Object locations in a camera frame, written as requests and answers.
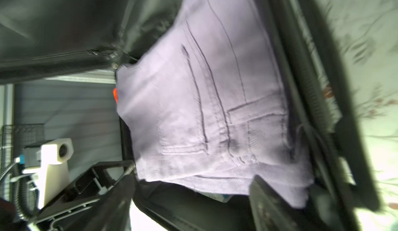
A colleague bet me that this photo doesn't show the red t-shirt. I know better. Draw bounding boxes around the red t-shirt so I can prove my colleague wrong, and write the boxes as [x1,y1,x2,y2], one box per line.
[113,88,118,103]

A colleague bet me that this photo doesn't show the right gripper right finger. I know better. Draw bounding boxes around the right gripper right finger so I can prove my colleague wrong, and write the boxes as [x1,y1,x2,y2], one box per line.
[249,176,299,231]

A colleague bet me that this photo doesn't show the left black corrugated cable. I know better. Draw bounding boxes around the left black corrugated cable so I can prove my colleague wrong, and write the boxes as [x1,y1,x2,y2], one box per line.
[0,162,38,222]

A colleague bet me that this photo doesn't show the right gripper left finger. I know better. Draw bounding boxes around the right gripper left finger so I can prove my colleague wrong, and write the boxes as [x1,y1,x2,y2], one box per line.
[65,174,136,231]

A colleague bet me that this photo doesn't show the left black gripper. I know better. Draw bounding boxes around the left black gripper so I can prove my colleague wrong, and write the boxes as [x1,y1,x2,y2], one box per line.
[28,160,135,231]

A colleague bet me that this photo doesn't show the purple pants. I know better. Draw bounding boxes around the purple pants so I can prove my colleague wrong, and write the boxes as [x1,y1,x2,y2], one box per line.
[117,0,314,209]

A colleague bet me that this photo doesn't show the white hard-shell suitcase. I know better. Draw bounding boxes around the white hard-shell suitcase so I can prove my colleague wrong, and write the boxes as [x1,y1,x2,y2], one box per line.
[0,0,383,231]

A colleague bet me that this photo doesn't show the black wire mesh basket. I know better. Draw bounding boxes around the black wire mesh basket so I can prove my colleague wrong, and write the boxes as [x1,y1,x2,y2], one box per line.
[0,123,46,200]

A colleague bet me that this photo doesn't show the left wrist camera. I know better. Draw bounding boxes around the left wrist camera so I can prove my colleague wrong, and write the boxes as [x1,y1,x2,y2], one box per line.
[21,138,74,209]

